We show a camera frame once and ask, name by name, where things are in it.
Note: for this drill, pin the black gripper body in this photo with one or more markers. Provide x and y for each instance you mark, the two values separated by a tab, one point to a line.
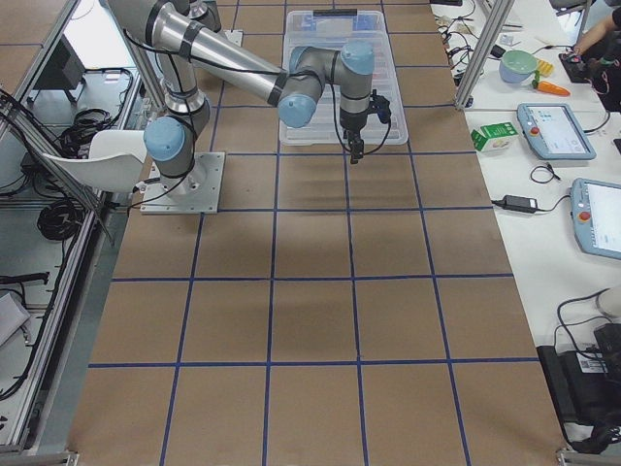
352	129

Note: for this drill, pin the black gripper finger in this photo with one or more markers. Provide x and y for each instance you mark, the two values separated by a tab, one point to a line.
356	150

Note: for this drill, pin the clear ribbed box lid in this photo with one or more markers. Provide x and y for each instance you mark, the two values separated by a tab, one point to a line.
388	73

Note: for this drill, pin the clear plastic storage box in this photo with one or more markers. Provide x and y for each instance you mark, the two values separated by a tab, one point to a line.
393	97

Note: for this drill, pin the green white carton box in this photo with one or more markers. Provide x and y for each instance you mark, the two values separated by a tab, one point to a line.
492	137

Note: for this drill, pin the black power adapter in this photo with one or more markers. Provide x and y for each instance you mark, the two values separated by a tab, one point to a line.
520	204

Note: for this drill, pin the green and blue bowl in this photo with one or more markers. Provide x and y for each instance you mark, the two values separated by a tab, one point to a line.
516	66

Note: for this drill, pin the orange toy carrot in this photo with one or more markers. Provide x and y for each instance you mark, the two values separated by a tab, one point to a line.
547	87

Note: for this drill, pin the blue teach pendant tablet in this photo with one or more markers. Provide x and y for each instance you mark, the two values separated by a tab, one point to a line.
553	132
596	217

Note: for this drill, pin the yellow toy corn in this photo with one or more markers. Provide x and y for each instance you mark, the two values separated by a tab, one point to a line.
544	68

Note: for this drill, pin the white plastic chair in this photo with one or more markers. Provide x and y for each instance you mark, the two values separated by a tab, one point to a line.
115	161

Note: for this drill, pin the black box latch handle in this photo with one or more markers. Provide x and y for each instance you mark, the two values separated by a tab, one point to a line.
335	13

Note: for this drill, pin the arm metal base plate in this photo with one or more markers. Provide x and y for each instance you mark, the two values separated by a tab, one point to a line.
234	36
198	193

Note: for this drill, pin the aluminium frame post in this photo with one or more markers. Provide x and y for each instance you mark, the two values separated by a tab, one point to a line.
489	33

